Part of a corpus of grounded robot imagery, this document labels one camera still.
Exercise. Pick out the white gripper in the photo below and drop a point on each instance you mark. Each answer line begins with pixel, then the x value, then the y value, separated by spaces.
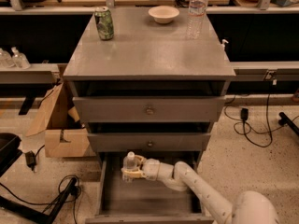
pixel 151 169

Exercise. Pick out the cardboard box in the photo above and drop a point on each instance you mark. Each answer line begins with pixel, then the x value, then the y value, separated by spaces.
pixel 57 119

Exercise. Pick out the grey wooden drawer cabinet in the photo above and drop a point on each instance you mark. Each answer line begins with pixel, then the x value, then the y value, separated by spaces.
pixel 146 59

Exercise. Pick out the black metal stand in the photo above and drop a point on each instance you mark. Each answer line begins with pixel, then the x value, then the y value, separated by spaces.
pixel 46 212

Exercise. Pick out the black power adapter left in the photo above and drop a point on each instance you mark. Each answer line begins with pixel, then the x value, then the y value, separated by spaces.
pixel 30 160

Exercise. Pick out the small white pump bottle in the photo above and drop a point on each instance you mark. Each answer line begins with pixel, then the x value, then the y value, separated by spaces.
pixel 224 43

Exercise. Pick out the labelled plastic bottle white cap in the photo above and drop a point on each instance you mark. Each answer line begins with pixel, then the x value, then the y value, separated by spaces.
pixel 129 165

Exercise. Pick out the grey middle drawer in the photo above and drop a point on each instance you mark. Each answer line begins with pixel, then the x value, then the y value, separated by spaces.
pixel 117 142

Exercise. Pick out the white bowl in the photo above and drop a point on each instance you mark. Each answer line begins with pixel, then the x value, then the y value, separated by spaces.
pixel 163 14

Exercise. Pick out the grey open bottom drawer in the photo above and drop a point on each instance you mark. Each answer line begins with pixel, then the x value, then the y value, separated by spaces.
pixel 142 201

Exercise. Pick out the clear pump bottle right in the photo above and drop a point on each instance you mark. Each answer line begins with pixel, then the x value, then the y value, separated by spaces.
pixel 20 59

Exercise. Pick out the black power adapter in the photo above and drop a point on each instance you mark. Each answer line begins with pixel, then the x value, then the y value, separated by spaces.
pixel 244 114
pixel 30 160

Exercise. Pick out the clear pump bottle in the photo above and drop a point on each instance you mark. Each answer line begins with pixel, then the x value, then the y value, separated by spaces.
pixel 6 59
pixel 20 59

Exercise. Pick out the green soda can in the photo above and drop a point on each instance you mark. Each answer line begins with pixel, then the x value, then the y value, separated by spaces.
pixel 104 23

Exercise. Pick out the clear water bottle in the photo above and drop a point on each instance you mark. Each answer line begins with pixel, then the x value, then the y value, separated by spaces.
pixel 196 12

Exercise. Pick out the grey top drawer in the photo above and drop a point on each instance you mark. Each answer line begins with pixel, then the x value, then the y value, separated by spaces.
pixel 148 109

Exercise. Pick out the clear pump bottle left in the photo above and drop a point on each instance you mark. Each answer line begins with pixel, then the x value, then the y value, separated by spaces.
pixel 6 59

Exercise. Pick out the black power adapter right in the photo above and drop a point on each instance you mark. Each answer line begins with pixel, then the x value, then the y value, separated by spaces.
pixel 244 114

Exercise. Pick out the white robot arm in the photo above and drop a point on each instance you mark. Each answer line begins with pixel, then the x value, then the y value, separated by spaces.
pixel 250 207

